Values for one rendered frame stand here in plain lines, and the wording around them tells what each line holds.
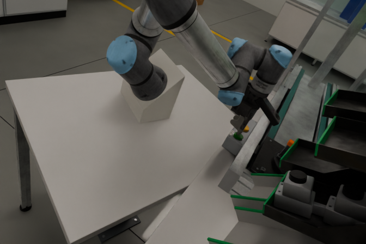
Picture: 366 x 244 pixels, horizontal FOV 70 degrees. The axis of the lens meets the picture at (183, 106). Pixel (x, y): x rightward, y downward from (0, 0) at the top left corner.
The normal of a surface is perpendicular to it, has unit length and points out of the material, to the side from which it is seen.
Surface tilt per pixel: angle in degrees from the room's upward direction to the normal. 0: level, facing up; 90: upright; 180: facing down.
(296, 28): 90
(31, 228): 0
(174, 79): 47
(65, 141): 0
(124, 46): 53
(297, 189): 87
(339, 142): 25
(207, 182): 0
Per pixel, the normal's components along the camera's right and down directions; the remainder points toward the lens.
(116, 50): -0.42, -0.33
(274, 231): -0.29, -0.95
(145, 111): 0.50, 0.64
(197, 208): 0.31, -0.76
